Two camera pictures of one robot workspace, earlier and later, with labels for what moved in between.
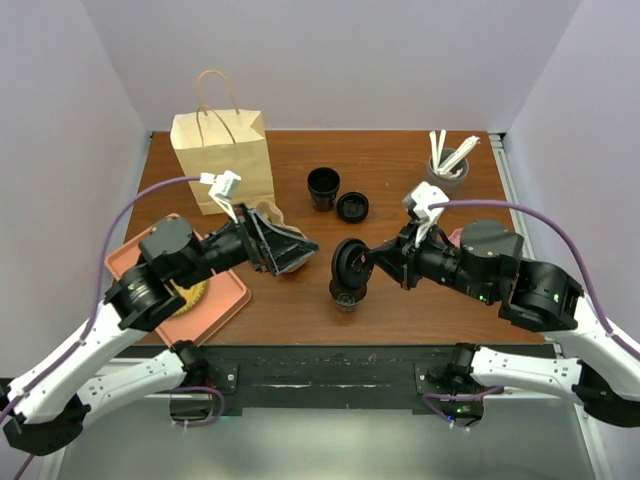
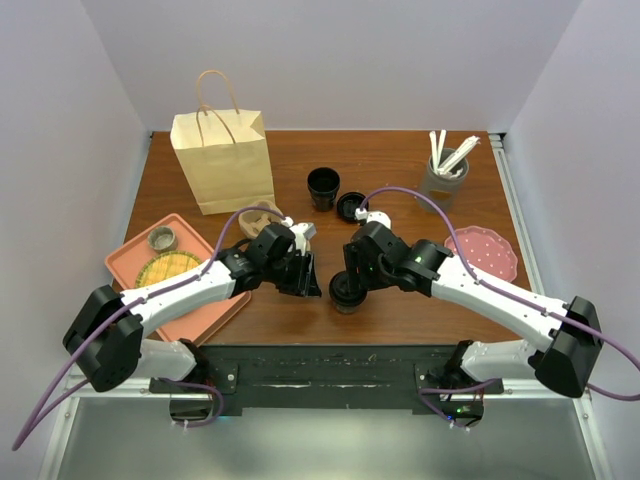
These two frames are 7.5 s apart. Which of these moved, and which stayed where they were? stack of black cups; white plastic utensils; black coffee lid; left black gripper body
Moved: black coffee lid; left black gripper body
Stayed: stack of black cups; white plastic utensils
